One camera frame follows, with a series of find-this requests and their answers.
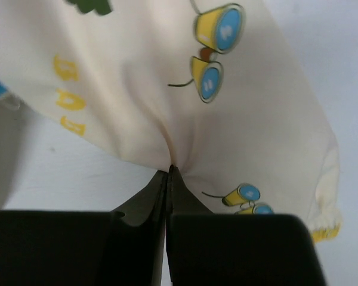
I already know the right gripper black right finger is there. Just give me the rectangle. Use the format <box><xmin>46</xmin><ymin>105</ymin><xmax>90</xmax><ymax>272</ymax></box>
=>
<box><xmin>166</xmin><ymin>166</ymin><xmax>326</xmax><ymax>285</ymax></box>

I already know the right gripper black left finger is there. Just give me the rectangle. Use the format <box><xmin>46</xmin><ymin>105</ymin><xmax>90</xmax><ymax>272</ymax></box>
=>
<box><xmin>0</xmin><ymin>171</ymin><xmax>168</xmax><ymax>285</ymax></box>

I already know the yellow patterned child jacket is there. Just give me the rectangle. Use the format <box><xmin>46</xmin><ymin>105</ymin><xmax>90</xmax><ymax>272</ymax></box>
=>
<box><xmin>0</xmin><ymin>1</ymin><xmax>342</xmax><ymax>242</ymax></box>

